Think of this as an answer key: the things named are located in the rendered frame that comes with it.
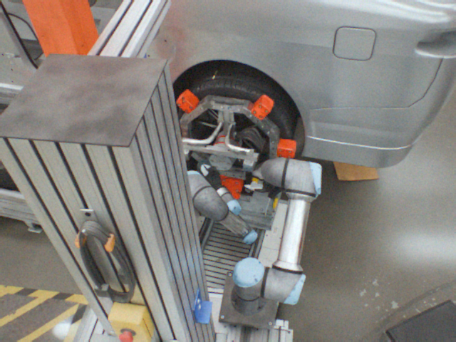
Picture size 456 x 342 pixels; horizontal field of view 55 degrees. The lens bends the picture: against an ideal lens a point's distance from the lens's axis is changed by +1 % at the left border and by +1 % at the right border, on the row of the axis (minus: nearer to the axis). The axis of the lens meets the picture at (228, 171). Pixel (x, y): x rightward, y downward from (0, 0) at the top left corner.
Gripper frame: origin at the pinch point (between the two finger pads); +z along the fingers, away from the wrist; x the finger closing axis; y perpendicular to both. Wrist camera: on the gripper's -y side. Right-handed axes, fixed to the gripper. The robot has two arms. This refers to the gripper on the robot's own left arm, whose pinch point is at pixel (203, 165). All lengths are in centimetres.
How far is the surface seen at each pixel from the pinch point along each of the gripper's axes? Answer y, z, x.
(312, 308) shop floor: 79, -68, 31
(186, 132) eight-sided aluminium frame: -9.1, 19.3, -0.3
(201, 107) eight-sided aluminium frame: -28.3, 12.0, 7.5
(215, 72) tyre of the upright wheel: -37, 25, 23
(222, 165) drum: -3.8, -8.8, 7.3
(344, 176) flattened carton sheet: 78, 5, 113
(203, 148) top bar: -18.8, -6.4, -1.4
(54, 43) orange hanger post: -85, 10, -50
